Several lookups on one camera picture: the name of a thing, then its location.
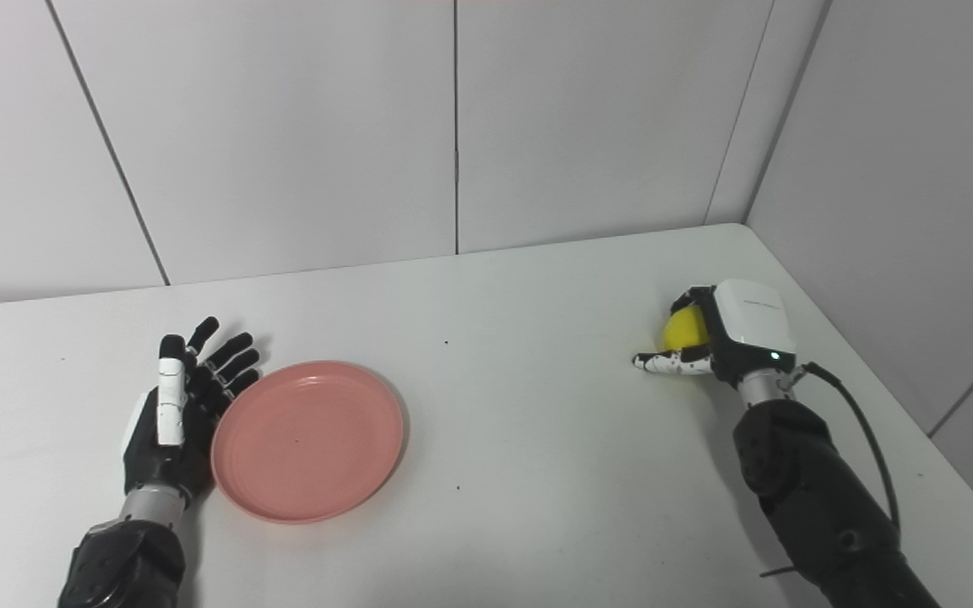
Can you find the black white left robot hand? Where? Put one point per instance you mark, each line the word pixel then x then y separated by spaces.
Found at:
pixel 167 422

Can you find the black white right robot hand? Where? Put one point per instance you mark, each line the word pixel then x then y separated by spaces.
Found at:
pixel 748 317

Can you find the yellow lemon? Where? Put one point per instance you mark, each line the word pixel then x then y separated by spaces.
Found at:
pixel 684 329

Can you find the pink round plate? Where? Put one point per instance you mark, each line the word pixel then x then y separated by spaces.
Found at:
pixel 309 443

